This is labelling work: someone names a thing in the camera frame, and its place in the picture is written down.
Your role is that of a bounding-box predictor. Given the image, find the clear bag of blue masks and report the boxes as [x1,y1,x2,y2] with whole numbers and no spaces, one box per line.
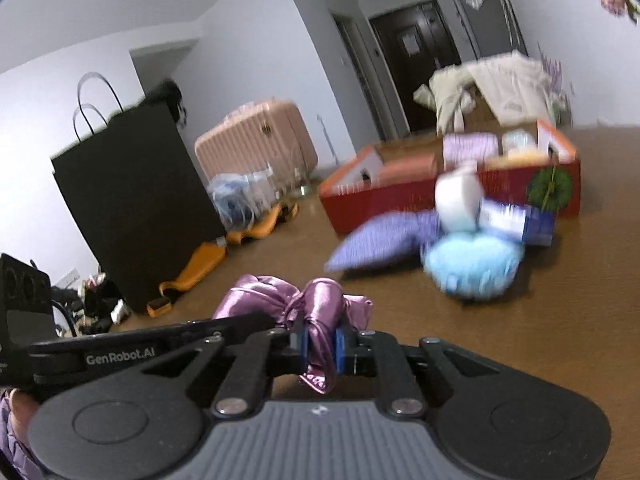
[207,172,261,234]

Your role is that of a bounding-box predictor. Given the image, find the lavender cloth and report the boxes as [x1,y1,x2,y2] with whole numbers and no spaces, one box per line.
[325,210,441,279]

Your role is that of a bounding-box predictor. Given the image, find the light blue fluffy ball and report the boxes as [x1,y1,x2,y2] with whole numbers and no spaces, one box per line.
[422,232,526,301]

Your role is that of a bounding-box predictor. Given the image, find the yellow plush toy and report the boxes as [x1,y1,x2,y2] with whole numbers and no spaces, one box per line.
[487,152,549,169]

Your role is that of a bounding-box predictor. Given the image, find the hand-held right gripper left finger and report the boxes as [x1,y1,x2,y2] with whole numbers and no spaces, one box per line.
[125,328,307,419]

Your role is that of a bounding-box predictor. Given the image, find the dark wooden entrance door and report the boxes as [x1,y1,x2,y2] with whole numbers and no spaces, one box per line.
[370,0,464,134]

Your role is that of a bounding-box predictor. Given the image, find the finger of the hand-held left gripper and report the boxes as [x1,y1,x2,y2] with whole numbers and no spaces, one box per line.
[165,315,297,342]

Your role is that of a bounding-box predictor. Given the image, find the black paper bag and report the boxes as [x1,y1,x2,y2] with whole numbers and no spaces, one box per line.
[50,72,229,314]

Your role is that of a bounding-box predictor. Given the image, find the purple satin scrunchie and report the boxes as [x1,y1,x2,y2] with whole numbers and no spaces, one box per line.
[212,274,374,394]

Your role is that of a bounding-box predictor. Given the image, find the beige coat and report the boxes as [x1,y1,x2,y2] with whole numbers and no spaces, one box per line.
[414,55,561,134]

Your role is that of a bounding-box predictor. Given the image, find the dark cloth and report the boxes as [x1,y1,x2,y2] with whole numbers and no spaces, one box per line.
[145,80,189,126]

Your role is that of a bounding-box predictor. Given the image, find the grey refrigerator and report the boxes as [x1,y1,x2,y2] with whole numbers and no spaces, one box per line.
[450,0,529,64]

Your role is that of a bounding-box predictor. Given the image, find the small dark blue box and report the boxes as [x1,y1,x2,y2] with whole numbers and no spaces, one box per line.
[477,199,556,246]

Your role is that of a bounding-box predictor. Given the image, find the orange fabric strap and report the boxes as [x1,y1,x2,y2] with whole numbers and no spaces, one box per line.
[147,202,301,317]

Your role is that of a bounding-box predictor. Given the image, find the white spray bottle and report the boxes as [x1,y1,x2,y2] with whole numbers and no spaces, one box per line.
[250,170,274,206]

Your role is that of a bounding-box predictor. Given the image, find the red cardboard box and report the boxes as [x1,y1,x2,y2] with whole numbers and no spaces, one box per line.
[318,119,582,235]

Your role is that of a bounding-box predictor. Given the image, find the clear plastic bundle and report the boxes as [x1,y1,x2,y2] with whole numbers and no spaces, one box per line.
[501,130,539,154]

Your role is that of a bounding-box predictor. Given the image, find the purple fluffy towel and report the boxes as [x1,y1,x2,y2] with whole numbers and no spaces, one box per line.
[444,132,501,169]

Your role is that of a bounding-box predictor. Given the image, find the pink ribbed suitcase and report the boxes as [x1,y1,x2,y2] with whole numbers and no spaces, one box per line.
[194,100,320,186]

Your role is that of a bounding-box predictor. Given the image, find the person's left forearm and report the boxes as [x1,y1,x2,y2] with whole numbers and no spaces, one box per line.
[0,387,52,480]

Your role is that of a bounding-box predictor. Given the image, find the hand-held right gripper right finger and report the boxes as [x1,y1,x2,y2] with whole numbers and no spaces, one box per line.
[334,329,532,419]

